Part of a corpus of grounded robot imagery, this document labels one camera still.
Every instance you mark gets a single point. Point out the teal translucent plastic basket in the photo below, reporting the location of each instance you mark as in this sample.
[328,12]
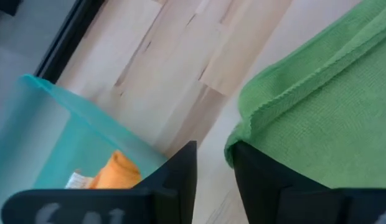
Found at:
[56,140]

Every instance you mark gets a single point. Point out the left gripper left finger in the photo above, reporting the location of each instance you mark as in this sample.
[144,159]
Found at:
[118,205]

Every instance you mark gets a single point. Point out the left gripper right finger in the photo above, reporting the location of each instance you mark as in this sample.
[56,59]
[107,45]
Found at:
[274,186]

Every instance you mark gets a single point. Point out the black table frame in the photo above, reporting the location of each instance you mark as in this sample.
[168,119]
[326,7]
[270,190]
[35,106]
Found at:
[68,40]

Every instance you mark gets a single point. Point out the orange microfiber towel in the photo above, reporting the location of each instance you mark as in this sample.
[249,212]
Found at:
[118,172]

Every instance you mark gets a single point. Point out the green microfiber towel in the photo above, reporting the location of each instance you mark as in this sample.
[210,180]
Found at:
[320,124]

